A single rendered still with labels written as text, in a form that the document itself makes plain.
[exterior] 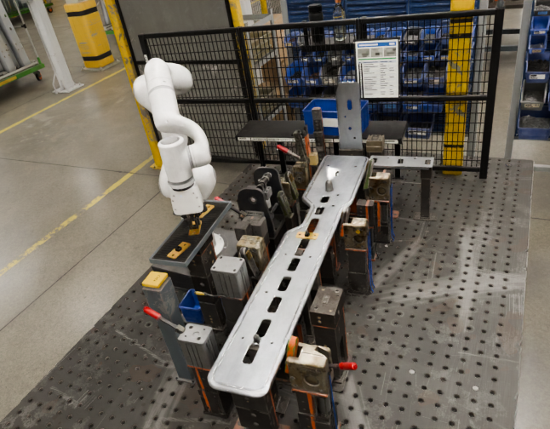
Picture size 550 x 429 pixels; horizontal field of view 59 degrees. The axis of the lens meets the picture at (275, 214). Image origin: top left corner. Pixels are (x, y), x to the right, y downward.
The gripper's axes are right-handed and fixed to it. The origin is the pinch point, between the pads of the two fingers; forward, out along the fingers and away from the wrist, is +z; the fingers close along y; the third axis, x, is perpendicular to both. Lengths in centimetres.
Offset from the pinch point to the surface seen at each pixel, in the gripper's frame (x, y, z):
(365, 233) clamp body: 5, 60, 18
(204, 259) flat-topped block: -4.8, 1.5, 13.0
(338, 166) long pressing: 61, 57, 19
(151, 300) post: -28.0, -12.0, 8.7
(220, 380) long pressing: -53, 10, 19
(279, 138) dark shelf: 96, 31, 16
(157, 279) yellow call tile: -25.9, -8.7, 2.6
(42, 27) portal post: 622, -313, 22
